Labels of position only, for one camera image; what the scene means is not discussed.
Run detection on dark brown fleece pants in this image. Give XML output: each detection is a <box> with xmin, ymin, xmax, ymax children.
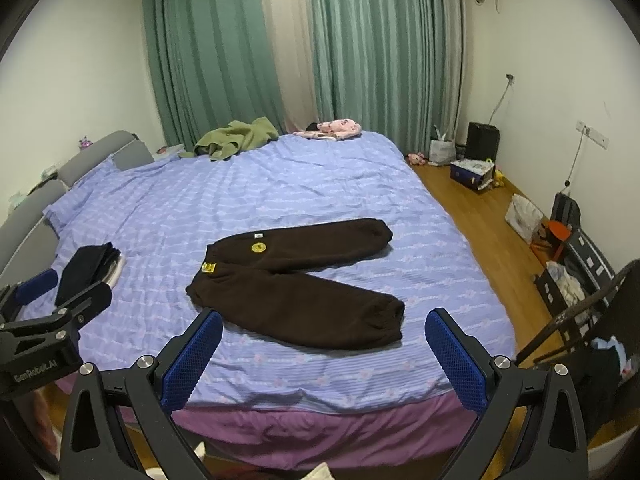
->
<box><xmin>186</xmin><ymin>218</ymin><xmax>405</xmax><ymax>351</ymax></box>

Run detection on folded black clothes stack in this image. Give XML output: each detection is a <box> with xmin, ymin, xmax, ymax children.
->
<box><xmin>54</xmin><ymin>243</ymin><xmax>125</xmax><ymax>307</ymax></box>

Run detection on black storage bin with clothes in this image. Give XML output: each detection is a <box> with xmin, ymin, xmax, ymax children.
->
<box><xmin>534</xmin><ymin>228</ymin><xmax>615</xmax><ymax>316</ymax></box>

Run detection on orange stool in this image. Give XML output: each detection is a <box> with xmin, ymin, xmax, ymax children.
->
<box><xmin>529</xmin><ymin>220</ymin><xmax>572</xmax><ymax>266</ymax></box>

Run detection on olive green garment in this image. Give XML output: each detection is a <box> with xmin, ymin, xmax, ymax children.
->
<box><xmin>179</xmin><ymin>117</ymin><xmax>280</xmax><ymax>162</ymax></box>

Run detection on white plastic bag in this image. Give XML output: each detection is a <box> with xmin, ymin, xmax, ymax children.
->
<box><xmin>504</xmin><ymin>194</ymin><xmax>544</xmax><ymax>244</ymax></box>

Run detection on black backpack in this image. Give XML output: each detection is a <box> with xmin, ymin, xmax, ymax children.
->
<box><xmin>550</xmin><ymin>192</ymin><xmax>582</xmax><ymax>231</ymax></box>

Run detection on bed with purple floral sheet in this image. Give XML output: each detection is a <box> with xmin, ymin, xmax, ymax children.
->
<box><xmin>44</xmin><ymin>132</ymin><xmax>515</xmax><ymax>470</ymax></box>

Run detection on green curtain left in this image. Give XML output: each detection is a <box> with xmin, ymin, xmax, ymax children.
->
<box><xmin>142</xmin><ymin>0</ymin><xmax>285</xmax><ymax>148</ymax></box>

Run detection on green curtain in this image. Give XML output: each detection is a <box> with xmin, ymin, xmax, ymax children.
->
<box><xmin>310</xmin><ymin>0</ymin><xmax>465</xmax><ymax>152</ymax></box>
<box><xmin>142</xmin><ymin>0</ymin><xmax>285</xmax><ymax>148</ymax></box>

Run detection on blue white cardboard box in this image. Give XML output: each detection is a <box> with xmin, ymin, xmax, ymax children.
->
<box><xmin>449</xmin><ymin>159</ymin><xmax>496</xmax><ymax>192</ymax></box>

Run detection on white paper bag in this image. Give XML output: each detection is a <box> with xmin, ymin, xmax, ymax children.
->
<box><xmin>427</xmin><ymin>125</ymin><xmax>456</xmax><ymax>166</ymax></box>

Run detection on pink patterned garment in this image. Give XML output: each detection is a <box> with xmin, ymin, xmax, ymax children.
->
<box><xmin>294</xmin><ymin>118</ymin><xmax>362</xmax><ymax>141</ymax></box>

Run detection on pink plush toy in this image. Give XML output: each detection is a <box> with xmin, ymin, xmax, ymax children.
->
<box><xmin>406</xmin><ymin>153</ymin><xmax>427</xmax><ymax>166</ymax></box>

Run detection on beige sheer curtain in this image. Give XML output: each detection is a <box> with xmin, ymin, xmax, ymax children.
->
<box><xmin>262</xmin><ymin>0</ymin><xmax>318</xmax><ymax>131</ymax></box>

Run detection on green curtain right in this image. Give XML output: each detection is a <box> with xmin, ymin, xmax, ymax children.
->
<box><xmin>310</xmin><ymin>0</ymin><xmax>465</xmax><ymax>152</ymax></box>

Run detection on white wall power strip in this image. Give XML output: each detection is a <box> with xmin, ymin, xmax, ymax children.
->
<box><xmin>576</xmin><ymin>120</ymin><xmax>610</xmax><ymax>150</ymax></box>

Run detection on black box by wall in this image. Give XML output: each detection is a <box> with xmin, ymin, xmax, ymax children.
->
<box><xmin>464</xmin><ymin>122</ymin><xmax>500</xmax><ymax>162</ymax></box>

